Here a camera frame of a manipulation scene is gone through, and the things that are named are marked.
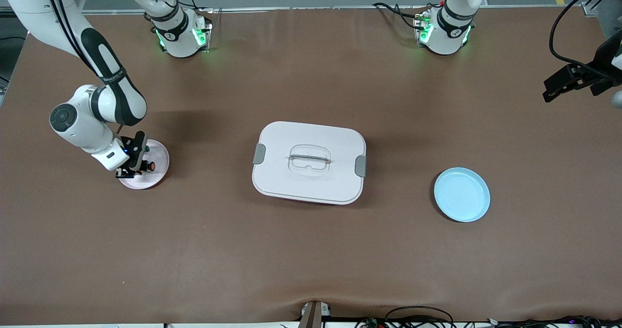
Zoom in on white lidded storage box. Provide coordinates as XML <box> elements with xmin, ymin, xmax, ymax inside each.
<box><xmin>251</xmin><ymin>121</ymin><xmax>367</xmax><ymax>206</ymax></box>

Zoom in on black looped table-edge cable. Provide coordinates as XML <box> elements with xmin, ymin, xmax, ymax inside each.
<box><xmin>384</xmin><ymin>306</ymin><xmax>455</xmax><ymax>328</ymax></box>

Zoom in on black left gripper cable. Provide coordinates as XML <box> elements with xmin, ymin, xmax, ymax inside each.
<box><xmin>549</xmin><ymin>0</ymin><xmax>622</xmax><ymax>76</ymax></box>

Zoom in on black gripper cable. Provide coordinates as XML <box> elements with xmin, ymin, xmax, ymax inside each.
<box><xmin>43</xmin><ymin>0</ymin><xmax>100</xmax><ymax>76</ymax></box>
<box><xmin>549</xmin><ymin>0</ymin><xmax>622</xmax><ymax>76</ymax></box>

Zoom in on black right arm base cable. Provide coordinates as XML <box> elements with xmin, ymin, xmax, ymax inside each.
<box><xmin>163</xmin><ymin>0</ymin><xmax>214</xmax><ymax>27</ymax></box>

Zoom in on black left arm base cables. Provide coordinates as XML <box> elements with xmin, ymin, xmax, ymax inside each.
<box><xmin>373</xmin><ymin>2</ymin><xmax>428</xmax><ymax>30</ymax></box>

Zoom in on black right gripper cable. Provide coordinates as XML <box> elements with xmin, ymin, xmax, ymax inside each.
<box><xmin>43</xmin><ymin>0</ymin><xmax>100</xmax><ymax>76</ymax></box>

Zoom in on pale pink round plate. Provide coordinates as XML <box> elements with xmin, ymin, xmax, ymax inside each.
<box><xmin>118</xmin><ymin>139</ymin><xmax>171</xmax><ymax>190</ymax></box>

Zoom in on black table-edge cable bundle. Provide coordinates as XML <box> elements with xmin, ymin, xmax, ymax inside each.
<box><xmin>486</xmin><ymin>315</ymin><xmax>622</xmax><ymax>328</ymax></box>

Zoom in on light blue round plate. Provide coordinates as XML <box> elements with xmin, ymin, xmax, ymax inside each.
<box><xmin>433</xmin><ymin>167</ymin><xmax>491</xmax><ymax>223</ymax></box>

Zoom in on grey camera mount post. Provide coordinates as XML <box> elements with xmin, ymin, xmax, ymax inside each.
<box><xmin>297</xmin><ymin>300</ymin><xmax>332</xmax><ymax>328</ymax></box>

